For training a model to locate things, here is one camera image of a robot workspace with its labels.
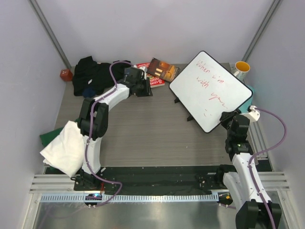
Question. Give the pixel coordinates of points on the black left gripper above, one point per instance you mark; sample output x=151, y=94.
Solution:
x=147, y=92

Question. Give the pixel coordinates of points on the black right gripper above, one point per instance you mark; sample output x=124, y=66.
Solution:
x=227, y=117

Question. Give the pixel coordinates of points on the red cover book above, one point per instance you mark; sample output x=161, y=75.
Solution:
x=154, y=81

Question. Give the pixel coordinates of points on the dark cover paperback book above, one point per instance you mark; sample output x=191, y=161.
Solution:
x=163, y=70

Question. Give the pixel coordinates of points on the white dry-erase board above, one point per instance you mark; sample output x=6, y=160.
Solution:
x=206, y=89

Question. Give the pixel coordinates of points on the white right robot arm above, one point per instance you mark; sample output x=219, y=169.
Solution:
x=255, y=209

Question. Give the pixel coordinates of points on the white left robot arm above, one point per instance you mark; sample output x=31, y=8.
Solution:
x=94, y=118

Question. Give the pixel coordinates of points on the navy blue t shirt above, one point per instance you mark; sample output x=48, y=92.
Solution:
x=88, y=93

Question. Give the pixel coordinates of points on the black t shirt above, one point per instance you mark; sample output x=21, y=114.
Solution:
x=98, y=76

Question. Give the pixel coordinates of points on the black whiteboard stand foot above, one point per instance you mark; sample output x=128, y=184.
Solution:
x=189, y=118
x=177, y=100

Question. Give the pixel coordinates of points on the white mug yellow inside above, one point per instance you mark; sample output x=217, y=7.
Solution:
x=241, y=69

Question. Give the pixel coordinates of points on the small red cube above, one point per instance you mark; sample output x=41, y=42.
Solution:
x=66, y=75

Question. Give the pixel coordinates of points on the white folded t shirt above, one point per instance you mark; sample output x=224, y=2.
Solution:
x=67, y=159

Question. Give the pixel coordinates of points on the green t shirt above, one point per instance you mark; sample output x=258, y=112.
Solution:
x=67, y=135

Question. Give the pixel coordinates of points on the aluminium frame rail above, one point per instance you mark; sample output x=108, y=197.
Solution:
x=256, y=136

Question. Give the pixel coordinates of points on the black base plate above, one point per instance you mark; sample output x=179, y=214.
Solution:
x=155, y=181

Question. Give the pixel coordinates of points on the white perforated cable rail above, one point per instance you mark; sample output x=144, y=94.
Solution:
x=94, y=197

